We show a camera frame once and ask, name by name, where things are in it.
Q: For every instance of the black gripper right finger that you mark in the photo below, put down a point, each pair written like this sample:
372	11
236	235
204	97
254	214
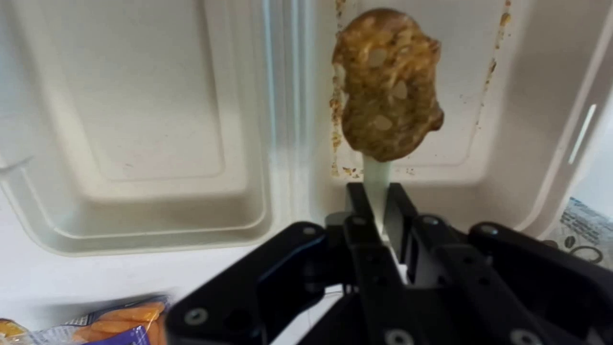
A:
510	289

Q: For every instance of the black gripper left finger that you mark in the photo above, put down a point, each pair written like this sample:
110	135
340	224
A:
269	275

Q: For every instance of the white plastic spoon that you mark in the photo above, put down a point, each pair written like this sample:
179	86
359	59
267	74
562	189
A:
376	185

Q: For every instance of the large brown cookie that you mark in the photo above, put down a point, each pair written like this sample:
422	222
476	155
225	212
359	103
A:
390	84

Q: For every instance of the beige clamshell food pack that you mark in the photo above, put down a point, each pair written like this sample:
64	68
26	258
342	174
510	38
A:
146	116

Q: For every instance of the orange snack packet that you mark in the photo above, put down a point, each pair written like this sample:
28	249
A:
121	319

